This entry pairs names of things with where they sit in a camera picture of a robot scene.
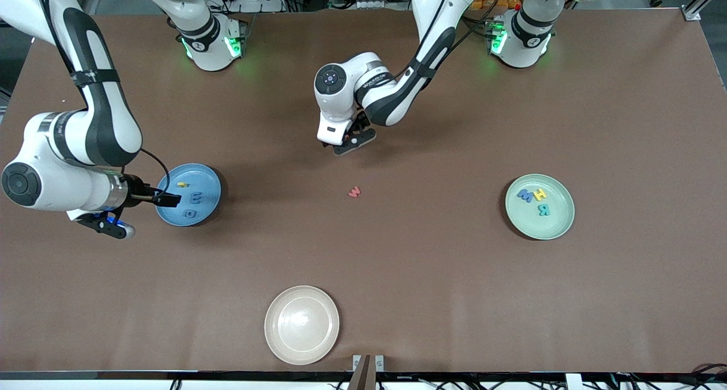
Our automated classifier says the blue round plate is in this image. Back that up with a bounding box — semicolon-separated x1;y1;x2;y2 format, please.
154;163;222;227

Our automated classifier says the brown table cover sheet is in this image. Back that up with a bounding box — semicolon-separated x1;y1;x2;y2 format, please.
0;9;727;374

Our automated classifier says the beige round plate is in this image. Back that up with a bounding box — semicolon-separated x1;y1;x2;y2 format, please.
264;286;340;366

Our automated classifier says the mint green round plate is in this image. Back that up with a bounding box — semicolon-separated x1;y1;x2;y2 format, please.
505;174;575;241

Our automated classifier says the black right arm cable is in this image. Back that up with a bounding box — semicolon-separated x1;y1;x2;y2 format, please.
34;0;171;195

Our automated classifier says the metal table edge bracket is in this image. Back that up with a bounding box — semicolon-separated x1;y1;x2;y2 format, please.
352;354;385;390

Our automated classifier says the aluminium frame post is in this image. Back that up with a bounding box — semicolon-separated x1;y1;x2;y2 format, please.
682;0;727;22

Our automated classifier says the black cable bundle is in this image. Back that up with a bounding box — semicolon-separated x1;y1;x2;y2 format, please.
611;363;727;390

